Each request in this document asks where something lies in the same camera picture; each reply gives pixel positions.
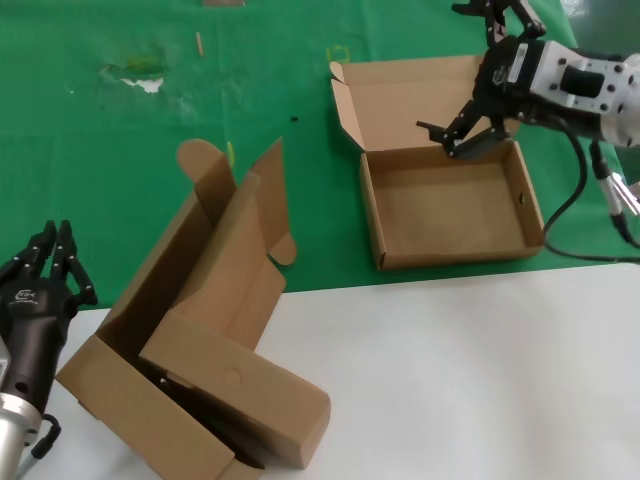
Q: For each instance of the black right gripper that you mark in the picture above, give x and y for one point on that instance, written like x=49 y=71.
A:
x=505 y=80

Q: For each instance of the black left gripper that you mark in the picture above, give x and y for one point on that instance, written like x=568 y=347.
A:
x=30 y=325

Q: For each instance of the small cardboard box with lid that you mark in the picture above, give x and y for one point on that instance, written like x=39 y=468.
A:
x=440 y=215

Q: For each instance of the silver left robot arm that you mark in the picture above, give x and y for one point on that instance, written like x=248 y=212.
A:
x=15 y=435

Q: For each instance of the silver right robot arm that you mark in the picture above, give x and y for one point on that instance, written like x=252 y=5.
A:
x=622 y=125

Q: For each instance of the large open cardboard box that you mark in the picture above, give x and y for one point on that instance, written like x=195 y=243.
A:
x=125 y=395

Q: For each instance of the small closed cardboard box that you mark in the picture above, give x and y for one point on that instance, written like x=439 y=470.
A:
x=240 y=380

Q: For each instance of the green table cloth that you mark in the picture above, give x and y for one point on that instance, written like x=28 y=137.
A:
x=150 y=110

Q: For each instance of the yellow-green tape strip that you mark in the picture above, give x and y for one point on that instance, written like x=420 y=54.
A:
x=230 y=152

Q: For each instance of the crumpled green tape patch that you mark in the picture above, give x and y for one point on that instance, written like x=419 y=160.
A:
x=142 y=62

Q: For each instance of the tan wooden stick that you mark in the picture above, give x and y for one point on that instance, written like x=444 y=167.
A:
x=199 y=44

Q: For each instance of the brown cardboard scrap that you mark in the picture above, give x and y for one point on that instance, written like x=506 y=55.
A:
x=223 y=2

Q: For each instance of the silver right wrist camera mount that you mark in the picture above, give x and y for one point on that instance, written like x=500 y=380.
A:
x=550 y=70

